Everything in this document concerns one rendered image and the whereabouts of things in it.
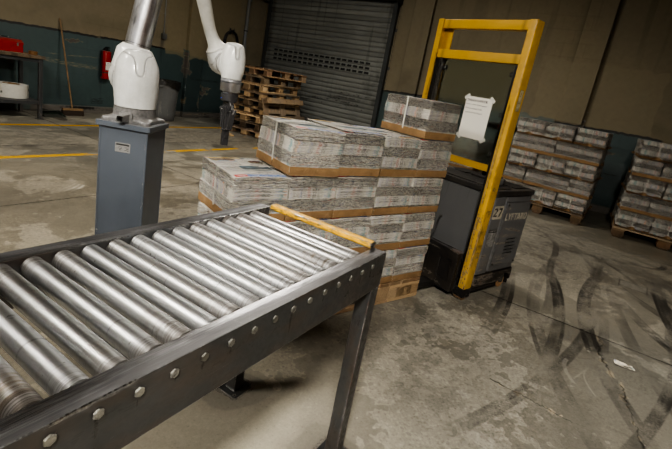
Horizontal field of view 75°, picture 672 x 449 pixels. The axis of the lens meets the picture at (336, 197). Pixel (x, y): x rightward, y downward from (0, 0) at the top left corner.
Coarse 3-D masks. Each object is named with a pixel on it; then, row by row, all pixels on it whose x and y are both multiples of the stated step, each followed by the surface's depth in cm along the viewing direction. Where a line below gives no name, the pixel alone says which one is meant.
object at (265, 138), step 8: (264, 120) 227; (272, 120) 219; (280, 120) 219; (296, 120) 232; (264, 128) 227; (272, 128) 220; (264, 136) 227; (272, 136) 219; (264, 144) 225; (264, 152) 226
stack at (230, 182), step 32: (224, 160) 214; (256, 160) 228; (224, 192) 198; (256, 192) 197; (288, 192) 210; (320, 192) 221; (352, 192) 234; (384, 192) 250; (352, 224) 241; (384, 224) 258; (384, 288) 276
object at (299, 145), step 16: (288, 128) 206; (304, 128) 202; (320, 128) 215; (288, 144) 206; (304, 144) 205; (320, 144) 210; (336, 144) 215; (288, 160) 205; (304, 160) 208; (320, 160) 213; (336, 160) 218
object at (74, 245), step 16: (240, 208) 157; (256, 208) 160; (160, 224) 129; (176, 224) 132; (192, 224) 135; (80, 240) 110; (96, 240) 112; (112, 240) 114; (128, 240) 118; (0, 256) 96; (16, 256) 97; (32, 256) 98; (48, 256) 101
